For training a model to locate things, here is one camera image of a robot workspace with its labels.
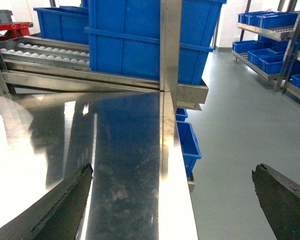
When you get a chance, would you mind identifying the blue bin under table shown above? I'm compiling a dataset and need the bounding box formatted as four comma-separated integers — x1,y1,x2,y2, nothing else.
176,121,202,178

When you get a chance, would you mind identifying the red metal frame table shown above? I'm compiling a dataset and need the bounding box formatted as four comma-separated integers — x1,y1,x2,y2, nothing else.
0,22,34,42

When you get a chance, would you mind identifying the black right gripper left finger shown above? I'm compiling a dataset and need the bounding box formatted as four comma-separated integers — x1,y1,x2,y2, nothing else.
0,163,93,240

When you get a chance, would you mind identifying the blue crate behind left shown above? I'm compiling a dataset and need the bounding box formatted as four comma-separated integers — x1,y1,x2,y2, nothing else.
33,6,89,45

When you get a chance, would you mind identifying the steel shelf rack with bins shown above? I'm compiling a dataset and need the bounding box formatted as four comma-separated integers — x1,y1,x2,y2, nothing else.
232,0,300,99

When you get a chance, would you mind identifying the steel roller conveyor rack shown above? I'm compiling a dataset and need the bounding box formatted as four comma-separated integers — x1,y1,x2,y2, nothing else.
0,0,209,111

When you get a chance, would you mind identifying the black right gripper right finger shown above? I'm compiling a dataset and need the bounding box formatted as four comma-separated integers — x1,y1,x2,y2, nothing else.
251,163,300,240

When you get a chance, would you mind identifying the large blue plastic crate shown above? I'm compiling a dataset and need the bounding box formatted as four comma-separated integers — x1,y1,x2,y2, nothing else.
85,0,224,85

